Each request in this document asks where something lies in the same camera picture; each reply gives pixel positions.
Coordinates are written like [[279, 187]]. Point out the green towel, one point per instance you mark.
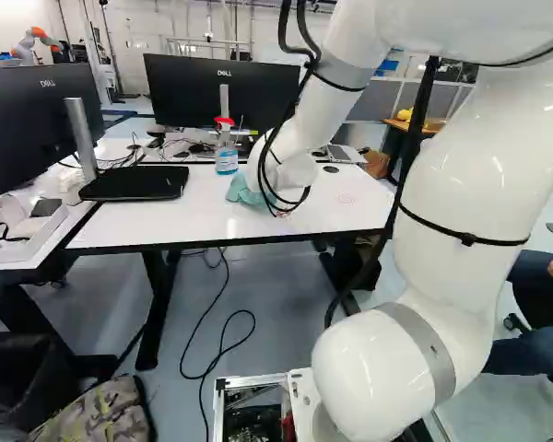
[[240, 189]]

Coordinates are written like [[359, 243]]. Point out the person's legs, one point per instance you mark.
[[534, 345]]

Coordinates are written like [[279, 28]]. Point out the silver laptop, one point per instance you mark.
[[344, 153]]

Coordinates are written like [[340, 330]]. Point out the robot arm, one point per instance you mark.
[[465, 184]]

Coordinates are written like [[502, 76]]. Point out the white table with black legs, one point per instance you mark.
[[189, 221]]

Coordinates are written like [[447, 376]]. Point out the black monitor with silver stand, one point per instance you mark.
[[180, 92], [27, 115]]

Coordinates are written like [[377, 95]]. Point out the black flat phone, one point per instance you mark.
[[46, 207]]

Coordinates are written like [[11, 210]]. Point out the brown cardboard box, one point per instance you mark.
[[378, 163]]

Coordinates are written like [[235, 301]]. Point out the white desk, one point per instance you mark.
[[50, 232], [120, 134]]

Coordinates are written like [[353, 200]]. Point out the camouflage bag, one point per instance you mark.
[[97, 414]]

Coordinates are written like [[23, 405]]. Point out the clear spray bottle red nozzle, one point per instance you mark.
[[226, 159]]

